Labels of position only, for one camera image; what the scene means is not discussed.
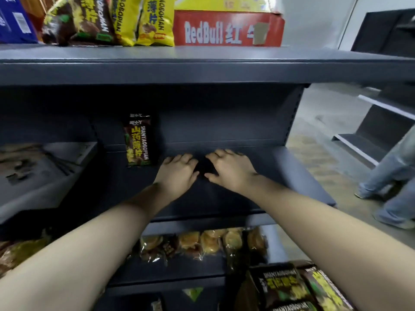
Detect person's left hand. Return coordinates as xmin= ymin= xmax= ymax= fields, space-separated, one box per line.
xmin=153 ymin=153 xmax=200 ymax=203

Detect pile of brown snacks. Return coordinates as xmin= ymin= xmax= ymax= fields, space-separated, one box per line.
xmin=249 ymin=261 xmax=354 ymax=311

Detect white printed flat box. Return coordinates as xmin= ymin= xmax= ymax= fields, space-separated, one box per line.
xmin=0 ymin=141 xmax=98 ymax=221

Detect pile of wrapped pastries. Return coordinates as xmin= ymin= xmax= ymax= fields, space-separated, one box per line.
xmin=139 ymin=227 xmax=269 ymax=267

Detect orange wrapped snacks on shelf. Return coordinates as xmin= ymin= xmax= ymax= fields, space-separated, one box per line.
xmin=0 ymin=235 xmax=53 ymax=276

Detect yellow snack packet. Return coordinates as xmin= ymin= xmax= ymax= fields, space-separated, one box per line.
xmin=108 ymin=0 xmax=144 ymax=47
xmin=134 ymin=0 xmax=176 ymax=48

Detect yellow-green flat packet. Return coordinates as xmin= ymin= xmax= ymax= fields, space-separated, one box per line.
xmin=182 ymin=286 xmax=204 ymax=303

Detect yellow printed carton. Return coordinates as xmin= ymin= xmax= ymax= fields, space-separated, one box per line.
xmin=175 ymin=0 xmax=277 ymax=13

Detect dark grey metal shelf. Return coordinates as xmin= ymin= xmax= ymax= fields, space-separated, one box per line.
xmin=0 ymin=43 xmax=338 ymax=311

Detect red carton with white lettering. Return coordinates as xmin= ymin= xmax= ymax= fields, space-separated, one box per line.
xmin=172 ymin=9 xmax=286 ymax=48

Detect person's right forearm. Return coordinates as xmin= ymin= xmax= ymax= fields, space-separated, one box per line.
xmin=239 ymin=175 xmax=415 ymax=311

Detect person's left forearm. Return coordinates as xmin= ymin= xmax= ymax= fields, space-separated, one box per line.
xmin=0 ymin=183 xmax=170 ymax=311

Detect brown cardboard box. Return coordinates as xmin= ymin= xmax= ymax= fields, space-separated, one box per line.
xmin=233 ymin=260 xmax=354 ymax=311

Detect blue drink carton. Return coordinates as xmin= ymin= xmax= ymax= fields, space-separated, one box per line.
xmin=0 ymin=0 xmax=39 ymax=44

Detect person's right hand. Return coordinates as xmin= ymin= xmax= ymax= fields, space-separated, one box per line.
xmin=204 ymin=148 xmax=260 ymax=195

